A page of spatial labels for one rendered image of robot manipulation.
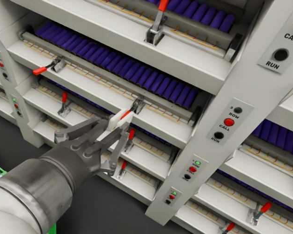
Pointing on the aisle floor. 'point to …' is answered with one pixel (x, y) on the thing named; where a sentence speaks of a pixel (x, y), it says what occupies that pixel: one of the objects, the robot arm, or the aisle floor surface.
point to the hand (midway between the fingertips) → (120, 120)
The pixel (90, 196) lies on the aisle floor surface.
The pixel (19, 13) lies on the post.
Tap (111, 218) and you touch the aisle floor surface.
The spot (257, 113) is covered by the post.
